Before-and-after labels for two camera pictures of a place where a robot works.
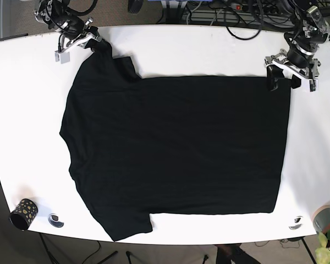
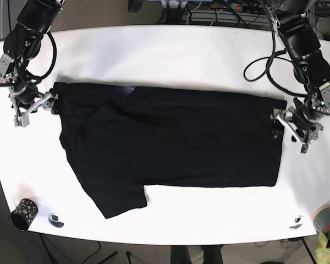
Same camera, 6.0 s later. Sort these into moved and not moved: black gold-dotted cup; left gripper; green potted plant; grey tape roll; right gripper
Moved: right gripper; left gripper
Not moved: green potted plant; grey tape roll; black gold-dotted cup
